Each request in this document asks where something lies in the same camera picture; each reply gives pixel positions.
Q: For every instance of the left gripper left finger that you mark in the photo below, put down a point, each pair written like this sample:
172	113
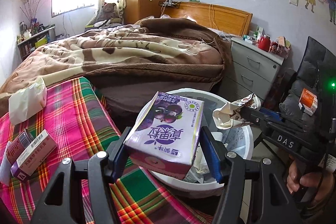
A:
62	200

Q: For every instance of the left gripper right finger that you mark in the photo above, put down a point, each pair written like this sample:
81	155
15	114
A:
270	200

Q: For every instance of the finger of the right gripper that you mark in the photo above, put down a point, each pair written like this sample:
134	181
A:
257	118
274	115

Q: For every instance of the patterned paper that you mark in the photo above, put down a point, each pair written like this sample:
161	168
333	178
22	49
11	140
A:
228	116

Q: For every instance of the white purple medicine box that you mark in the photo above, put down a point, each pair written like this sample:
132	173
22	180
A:
33	156

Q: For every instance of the purple milk carton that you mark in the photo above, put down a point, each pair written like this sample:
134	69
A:
165	136

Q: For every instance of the thin white foam sleeve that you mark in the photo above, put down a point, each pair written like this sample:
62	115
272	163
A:
5	174

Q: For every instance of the red milk drink can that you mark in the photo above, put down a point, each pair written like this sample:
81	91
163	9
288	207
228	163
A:
18	145

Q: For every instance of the white round trash bin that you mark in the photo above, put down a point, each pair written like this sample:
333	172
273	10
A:
199	180

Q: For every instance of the person's right hand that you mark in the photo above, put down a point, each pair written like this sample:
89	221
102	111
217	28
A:
311	180

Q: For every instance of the orange white box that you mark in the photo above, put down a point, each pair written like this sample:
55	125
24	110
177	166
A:
308	102

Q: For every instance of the grey drawer nightstand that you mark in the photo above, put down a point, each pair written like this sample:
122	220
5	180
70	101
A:
252	71

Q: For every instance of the black padded chair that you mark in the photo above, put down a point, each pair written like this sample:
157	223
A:
315	54

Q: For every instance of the red cup on nightstand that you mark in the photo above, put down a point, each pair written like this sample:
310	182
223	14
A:
264	43

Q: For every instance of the pink plaid bed sheet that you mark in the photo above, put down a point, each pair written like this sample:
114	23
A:
77	118

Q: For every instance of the white tissue pack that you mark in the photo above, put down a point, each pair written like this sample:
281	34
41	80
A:
27	102

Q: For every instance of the wooden headboard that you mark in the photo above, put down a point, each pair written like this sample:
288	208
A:
226	19

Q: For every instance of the cluttered side shelf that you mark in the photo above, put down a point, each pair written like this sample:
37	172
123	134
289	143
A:
29	44

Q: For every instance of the brown teddy bear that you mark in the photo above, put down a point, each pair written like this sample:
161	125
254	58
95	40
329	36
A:
109	13

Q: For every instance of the dried branch bouquet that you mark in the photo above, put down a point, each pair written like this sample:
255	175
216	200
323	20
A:
30	8

